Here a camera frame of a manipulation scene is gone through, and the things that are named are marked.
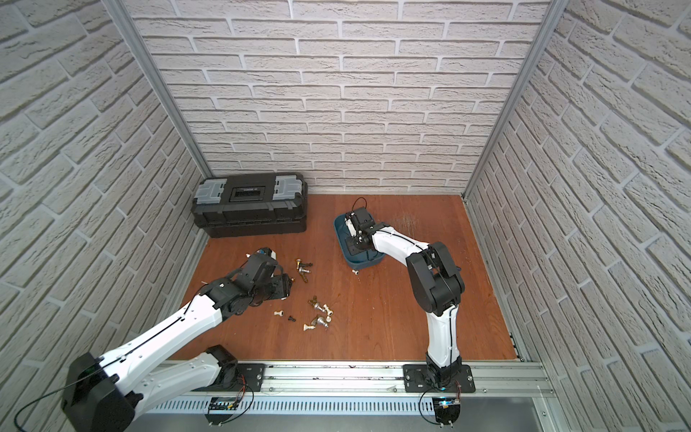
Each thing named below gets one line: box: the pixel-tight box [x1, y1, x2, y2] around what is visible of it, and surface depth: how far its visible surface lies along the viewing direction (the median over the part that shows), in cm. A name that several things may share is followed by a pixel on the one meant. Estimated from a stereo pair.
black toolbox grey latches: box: [191, 172, 308, 239], surface depth 97 cm
